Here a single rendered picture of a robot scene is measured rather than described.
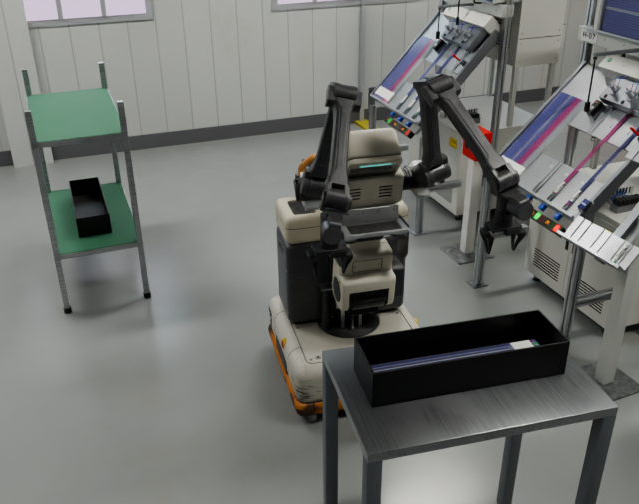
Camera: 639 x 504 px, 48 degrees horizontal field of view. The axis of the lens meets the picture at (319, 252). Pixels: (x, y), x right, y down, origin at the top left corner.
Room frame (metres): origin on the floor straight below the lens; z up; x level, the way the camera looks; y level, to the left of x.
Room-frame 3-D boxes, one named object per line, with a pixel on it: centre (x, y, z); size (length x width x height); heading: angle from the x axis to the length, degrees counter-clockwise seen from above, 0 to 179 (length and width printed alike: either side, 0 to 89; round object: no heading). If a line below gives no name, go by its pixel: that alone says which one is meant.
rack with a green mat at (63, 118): (3.74, 1.30, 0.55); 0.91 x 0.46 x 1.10; 21
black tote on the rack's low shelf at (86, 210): (3.74, 1.30, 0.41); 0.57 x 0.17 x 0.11; 21
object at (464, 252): (3.89, -0.90, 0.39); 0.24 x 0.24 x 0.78; 21
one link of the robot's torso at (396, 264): (2.58, -0.23, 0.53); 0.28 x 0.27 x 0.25; 104
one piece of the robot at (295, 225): (2.81, -0.11, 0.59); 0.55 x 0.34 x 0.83; 104
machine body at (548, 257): (3.38, -1.59, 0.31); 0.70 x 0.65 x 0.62; 21
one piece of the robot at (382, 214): (2.44, -0.20, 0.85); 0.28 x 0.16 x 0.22; 104
